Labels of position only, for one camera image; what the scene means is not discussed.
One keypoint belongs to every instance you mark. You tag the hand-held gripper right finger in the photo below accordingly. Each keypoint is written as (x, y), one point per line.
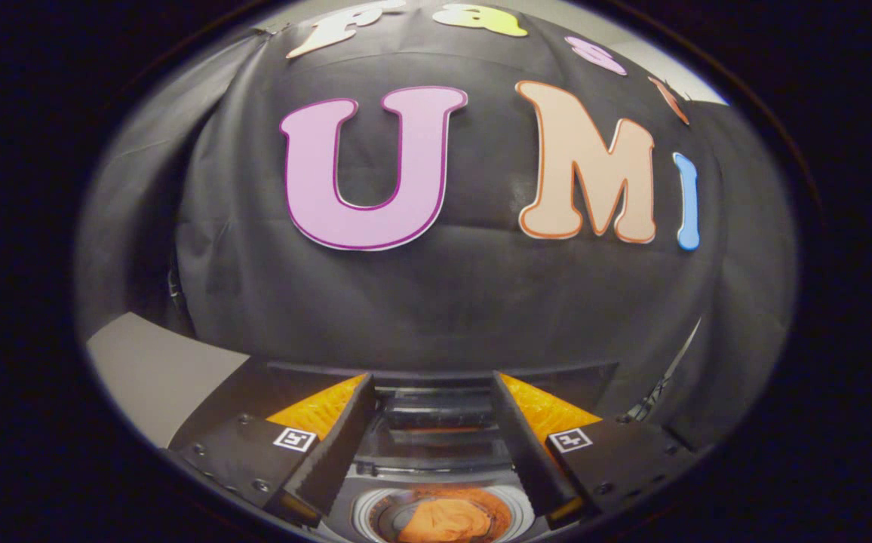
(526, 445)

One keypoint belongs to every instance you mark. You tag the dark cabinet with white door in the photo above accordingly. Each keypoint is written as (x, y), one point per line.
(157, 369)

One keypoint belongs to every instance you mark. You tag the black light stand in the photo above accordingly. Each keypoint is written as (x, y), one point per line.
(662, 381)

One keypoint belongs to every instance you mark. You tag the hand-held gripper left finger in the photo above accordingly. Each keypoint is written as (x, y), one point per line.
(345, 437)

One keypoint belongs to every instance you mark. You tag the orange polo shirt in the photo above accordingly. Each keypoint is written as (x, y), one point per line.
(443, 522)

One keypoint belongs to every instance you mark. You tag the black backdrop cloth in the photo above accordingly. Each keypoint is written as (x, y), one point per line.
(443, 294)

